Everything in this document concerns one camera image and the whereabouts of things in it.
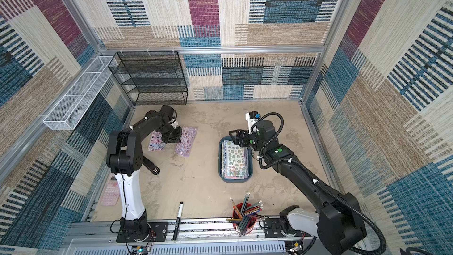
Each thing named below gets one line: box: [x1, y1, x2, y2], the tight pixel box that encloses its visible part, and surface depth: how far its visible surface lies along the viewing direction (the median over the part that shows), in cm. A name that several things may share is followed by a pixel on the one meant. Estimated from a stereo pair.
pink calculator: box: [100, 175, 121, 207], surface depth 84 cm
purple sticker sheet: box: [175, 126, 198, 158], surface depth 101 cm
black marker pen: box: [172, 201, 184, 241], surface depth 77 cm
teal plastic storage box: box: [218, 135, 254, 183], surface depth 91 cm
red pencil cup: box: [232, 202, 258, 235], surface depth 70 cm
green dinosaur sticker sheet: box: [221, 139, 250, 179], surface depth 91 cm
